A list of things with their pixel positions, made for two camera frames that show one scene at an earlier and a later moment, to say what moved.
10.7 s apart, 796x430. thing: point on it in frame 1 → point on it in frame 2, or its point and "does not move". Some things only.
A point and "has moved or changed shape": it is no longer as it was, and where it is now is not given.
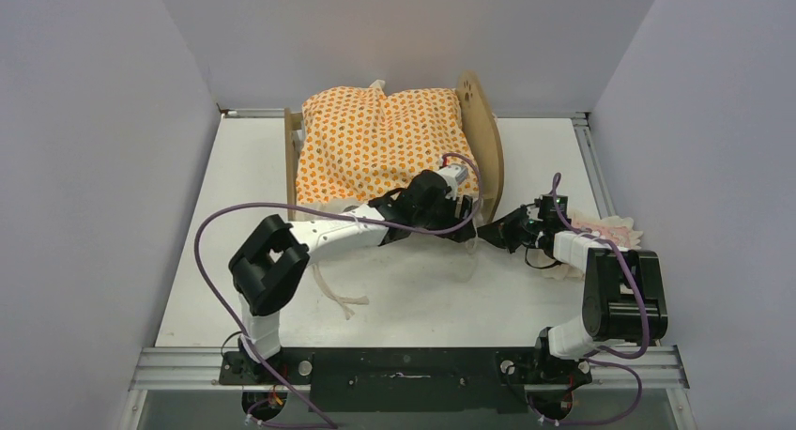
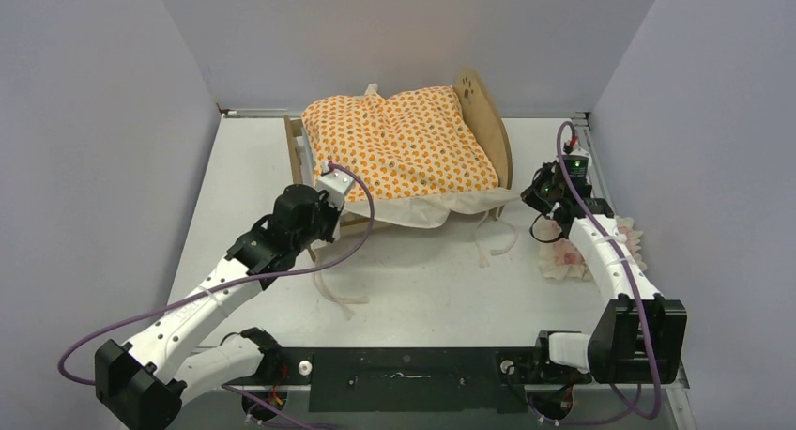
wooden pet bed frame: [486, 136] has moved or changed shape
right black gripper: [502, 231] → [532, 197]
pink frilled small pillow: [618, 231] does not move
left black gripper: [461, 216] → [333, 213]
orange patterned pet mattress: [358, 143] does not move
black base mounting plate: [408, 380] does not move
